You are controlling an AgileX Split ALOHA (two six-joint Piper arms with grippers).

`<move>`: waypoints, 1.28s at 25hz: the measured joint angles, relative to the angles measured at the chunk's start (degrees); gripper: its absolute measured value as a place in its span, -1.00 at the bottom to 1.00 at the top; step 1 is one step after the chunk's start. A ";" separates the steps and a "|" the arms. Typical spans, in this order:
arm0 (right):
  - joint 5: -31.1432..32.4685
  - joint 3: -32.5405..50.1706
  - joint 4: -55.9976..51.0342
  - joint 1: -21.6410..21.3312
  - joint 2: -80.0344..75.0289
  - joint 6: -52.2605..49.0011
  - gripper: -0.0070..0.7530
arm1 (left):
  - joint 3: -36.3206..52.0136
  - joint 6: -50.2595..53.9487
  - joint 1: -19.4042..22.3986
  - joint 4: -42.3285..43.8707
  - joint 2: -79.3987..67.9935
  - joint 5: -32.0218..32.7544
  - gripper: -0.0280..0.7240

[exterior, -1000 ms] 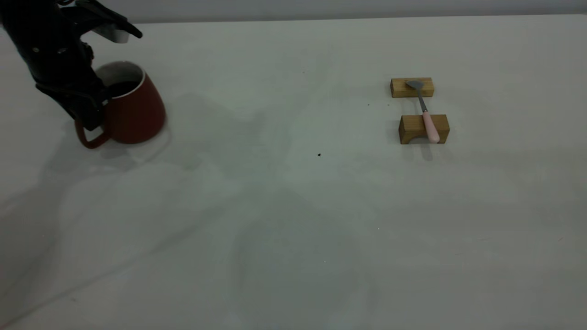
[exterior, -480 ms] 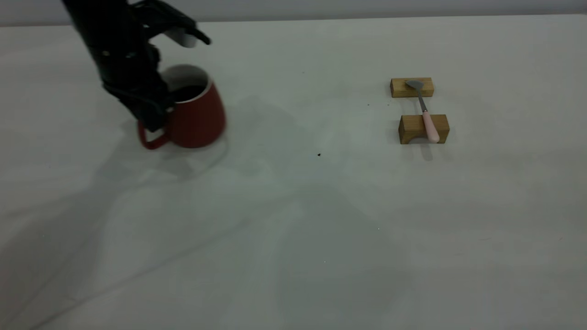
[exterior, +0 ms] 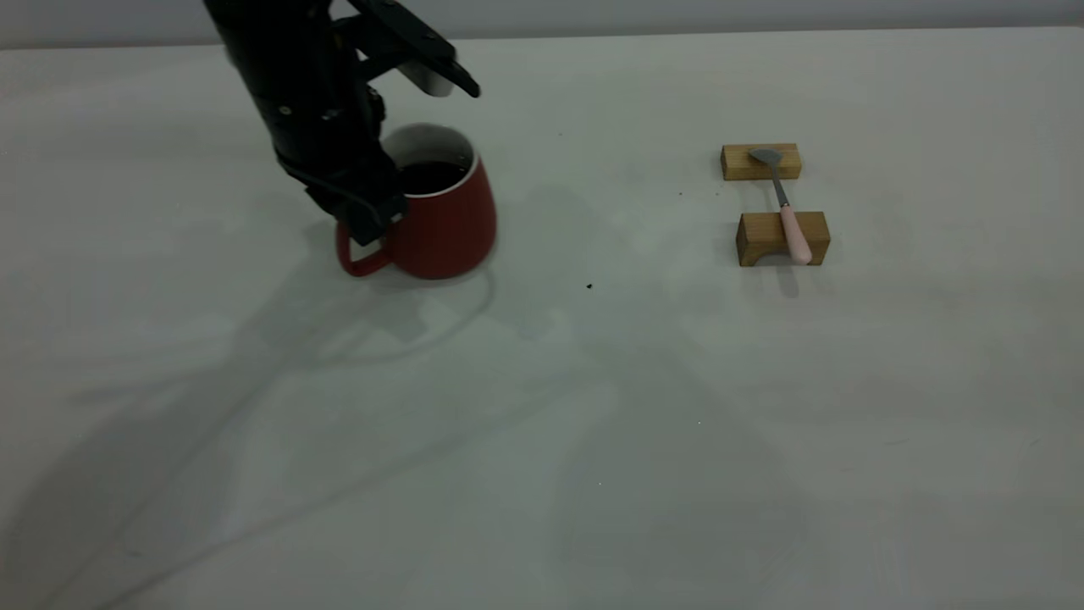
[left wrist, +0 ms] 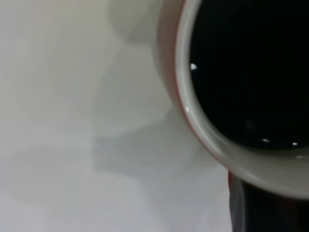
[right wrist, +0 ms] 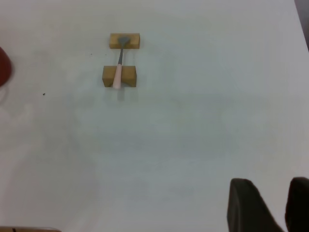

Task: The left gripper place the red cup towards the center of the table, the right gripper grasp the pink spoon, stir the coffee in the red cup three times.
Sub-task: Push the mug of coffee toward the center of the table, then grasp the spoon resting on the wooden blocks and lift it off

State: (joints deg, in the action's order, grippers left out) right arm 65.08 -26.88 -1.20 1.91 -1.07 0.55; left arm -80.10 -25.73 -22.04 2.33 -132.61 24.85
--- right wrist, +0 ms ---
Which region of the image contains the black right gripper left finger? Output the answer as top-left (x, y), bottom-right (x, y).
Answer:
top-left (226, 178), bottom-right (287, 232)

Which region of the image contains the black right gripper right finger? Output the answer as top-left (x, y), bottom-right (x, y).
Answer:
top-left (285, 177), bottom-right (309, 232)

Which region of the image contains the red ceramic mug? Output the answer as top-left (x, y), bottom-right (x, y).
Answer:
top-left (0, 46), bottom-right (13, 87)

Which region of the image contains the arched wooden block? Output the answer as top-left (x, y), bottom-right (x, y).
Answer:
top-left (102, 65), bottom-right (138, 88)

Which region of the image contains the flat wooden block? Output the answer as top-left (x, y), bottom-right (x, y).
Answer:
top-left (109, 33), bottom-right (141, 49)

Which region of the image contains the pink-handled metal spoon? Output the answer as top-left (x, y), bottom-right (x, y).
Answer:
top-left (112, 36), bottom-right (132, 90)

